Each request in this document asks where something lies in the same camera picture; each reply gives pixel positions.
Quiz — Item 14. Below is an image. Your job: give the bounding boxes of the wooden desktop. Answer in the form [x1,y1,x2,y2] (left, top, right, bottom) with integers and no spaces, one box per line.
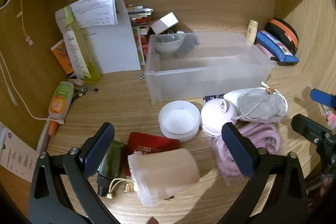
[34,14,336,224]

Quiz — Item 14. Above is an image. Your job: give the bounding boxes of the white receipt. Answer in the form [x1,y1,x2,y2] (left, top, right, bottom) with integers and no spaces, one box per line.
[0,122,40,183]

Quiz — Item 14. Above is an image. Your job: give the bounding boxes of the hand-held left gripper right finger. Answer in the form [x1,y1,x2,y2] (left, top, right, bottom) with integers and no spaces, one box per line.
[221,122,309,224]

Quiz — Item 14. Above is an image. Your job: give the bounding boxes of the pink pouch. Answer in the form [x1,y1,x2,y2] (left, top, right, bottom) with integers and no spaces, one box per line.
[256,43,274,60]

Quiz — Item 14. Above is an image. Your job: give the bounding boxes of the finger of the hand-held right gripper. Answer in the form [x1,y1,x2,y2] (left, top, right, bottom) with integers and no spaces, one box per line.
[310,89,336,109]
[291,114,336,175]

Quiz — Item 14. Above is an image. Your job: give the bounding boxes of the pink cable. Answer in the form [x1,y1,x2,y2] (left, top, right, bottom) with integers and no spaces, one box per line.
[212,122,281,186]

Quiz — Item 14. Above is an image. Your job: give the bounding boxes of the pink round device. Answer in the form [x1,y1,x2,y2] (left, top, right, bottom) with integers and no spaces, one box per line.
[201,99,238,138]

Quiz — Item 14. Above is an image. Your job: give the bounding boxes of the black item in box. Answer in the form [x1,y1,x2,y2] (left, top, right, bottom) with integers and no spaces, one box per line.
[173,35,200,58]

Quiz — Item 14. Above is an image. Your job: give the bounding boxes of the small blue box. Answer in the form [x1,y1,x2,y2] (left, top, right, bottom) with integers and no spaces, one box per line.
[203,94,224,104]

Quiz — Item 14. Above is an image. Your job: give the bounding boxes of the small white box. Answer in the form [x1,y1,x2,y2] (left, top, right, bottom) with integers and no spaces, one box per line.
[150,12,179,35]

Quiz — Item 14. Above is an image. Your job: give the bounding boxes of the translucent beige plastic jar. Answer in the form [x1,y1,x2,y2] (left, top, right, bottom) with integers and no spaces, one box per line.
[127,147,200,207]

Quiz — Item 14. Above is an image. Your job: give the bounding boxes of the clear plastic storage box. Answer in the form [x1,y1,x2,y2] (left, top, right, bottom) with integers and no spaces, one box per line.
[145,32,276,105]

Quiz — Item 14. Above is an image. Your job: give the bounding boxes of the blue pencil case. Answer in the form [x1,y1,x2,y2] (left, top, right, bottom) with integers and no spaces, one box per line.
[256,30,300,65]

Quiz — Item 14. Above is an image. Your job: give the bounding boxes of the white cord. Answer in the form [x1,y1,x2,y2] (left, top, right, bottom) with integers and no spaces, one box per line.
[0,51,50,121]

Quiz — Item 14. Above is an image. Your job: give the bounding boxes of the dark green bottle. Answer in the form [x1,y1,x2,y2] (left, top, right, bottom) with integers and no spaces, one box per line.
[97,140,126,197]

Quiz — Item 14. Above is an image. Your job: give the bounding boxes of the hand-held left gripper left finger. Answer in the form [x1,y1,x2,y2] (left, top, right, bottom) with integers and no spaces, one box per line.
[28,122,116,224]

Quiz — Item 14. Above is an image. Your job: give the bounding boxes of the bundle of makeup brushes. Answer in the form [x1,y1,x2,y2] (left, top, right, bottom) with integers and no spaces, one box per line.
[67,78,99,99]

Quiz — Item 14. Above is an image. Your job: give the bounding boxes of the stack of booklets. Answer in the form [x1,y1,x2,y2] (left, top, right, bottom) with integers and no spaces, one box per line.
[126,4,154,66]

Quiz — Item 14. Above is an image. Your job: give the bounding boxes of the cream lip balm tube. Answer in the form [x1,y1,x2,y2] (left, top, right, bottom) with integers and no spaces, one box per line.
[247,19,259,43]

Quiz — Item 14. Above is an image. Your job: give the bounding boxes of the string with tags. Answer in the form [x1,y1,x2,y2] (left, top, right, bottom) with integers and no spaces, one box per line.
[15,0,35,46]

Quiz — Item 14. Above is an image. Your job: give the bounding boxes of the green sticky tab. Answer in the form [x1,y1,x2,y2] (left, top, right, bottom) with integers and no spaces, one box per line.
[62,6,77,27]

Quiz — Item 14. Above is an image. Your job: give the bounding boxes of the black orange round case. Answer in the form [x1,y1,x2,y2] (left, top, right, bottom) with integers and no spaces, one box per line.
[264,18,299,55]

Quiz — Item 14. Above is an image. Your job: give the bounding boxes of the yellow-green liquid bottle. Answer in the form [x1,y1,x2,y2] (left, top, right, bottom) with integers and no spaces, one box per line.
[62,7,102,83]

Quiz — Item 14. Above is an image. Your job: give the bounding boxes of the glass bowl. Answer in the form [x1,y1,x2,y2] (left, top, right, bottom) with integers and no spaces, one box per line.
[154,34,187,54]

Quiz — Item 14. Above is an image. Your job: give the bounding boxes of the white paper sheets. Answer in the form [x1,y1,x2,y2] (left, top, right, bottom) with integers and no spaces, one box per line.
[55,0,142,74]

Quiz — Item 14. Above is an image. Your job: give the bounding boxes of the green orange sunscreen tube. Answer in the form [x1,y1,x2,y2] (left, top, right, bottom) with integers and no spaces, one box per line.
[48,81,75,125]

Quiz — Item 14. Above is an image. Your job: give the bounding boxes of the white round jar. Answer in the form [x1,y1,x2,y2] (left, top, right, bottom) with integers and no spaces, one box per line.
[158,100,201,143]

